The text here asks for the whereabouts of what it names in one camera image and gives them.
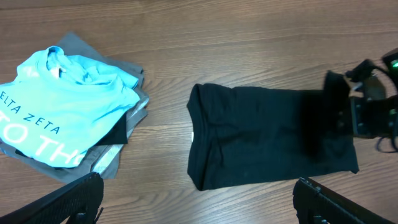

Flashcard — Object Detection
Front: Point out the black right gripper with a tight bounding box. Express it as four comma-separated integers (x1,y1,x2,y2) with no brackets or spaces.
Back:
345,59,397,139

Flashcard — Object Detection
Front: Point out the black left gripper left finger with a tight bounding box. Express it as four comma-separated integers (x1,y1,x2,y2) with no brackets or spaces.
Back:
1,172,104,224

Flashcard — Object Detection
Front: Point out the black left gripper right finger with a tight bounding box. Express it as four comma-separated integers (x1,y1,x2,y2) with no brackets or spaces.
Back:
293,177,394,224

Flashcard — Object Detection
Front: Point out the black t-shirt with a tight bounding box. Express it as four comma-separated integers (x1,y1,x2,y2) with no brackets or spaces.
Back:
187,72,359,191

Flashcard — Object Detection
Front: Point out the grey folded garment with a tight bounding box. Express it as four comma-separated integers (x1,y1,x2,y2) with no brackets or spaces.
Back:
1,33,149,183

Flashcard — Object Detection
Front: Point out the black folded garment in pile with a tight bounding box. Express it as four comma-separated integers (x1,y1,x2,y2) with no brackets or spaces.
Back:
95,113,127,146

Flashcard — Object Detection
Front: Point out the light blue printed t-shirt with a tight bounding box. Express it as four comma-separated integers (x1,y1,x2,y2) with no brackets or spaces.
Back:
1,46,139,168

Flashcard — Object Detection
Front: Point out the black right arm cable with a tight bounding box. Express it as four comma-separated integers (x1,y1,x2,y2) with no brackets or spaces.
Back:
375,133,398,154

